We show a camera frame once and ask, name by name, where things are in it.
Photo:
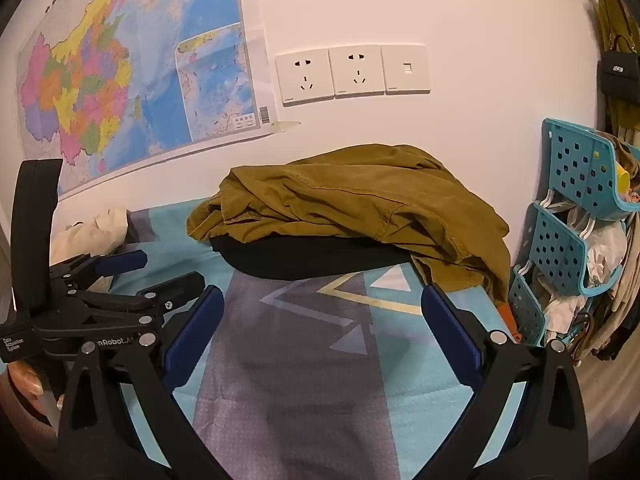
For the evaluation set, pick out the olive green jacket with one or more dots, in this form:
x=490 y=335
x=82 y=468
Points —
x=350 y=200

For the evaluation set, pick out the white network wall plate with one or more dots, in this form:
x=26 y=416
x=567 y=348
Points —
x=406 y=68

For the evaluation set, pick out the teal grey printed bed sheet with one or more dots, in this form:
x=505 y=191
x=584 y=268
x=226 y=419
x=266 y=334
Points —
x=300 y=360

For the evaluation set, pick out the white plastic bag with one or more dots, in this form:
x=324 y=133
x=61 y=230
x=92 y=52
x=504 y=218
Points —
x=605 y=255

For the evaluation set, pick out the yellow cup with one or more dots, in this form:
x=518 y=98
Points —
x=623 y=177

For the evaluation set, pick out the black garment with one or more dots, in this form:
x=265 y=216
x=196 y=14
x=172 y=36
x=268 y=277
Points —
x=300 y=260

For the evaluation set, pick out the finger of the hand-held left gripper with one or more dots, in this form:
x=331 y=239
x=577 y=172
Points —
x=120 y=262
x=175 y=290

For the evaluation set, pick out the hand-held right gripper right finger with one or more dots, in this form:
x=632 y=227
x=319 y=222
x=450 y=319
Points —
x=450 y=335

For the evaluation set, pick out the colourful wall map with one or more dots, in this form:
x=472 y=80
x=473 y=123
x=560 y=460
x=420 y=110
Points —
x=100 y=60

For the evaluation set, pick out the person's left hand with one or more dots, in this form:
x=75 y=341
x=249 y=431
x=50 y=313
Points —
x=25 y=377

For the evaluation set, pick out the cream pillow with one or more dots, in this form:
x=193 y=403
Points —
x=100 y=230

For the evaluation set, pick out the beige cloth bag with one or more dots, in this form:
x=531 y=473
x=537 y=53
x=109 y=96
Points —
x=617 y=315

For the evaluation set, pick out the teal perforated hanging basket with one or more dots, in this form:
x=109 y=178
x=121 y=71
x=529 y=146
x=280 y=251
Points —
x=527 y=310
x=580 y=165
x=557 y=245

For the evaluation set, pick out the yellow-green hanging garment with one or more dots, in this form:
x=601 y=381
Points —
x=617 y=15

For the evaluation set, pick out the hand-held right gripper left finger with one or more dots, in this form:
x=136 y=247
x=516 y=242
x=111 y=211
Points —
x=195 y=340

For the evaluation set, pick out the white wall socket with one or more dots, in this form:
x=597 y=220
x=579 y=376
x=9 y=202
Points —
x=305 y=77
x=356 y=71

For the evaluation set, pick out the black handbag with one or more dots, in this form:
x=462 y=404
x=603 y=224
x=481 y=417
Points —
x=620 y=72

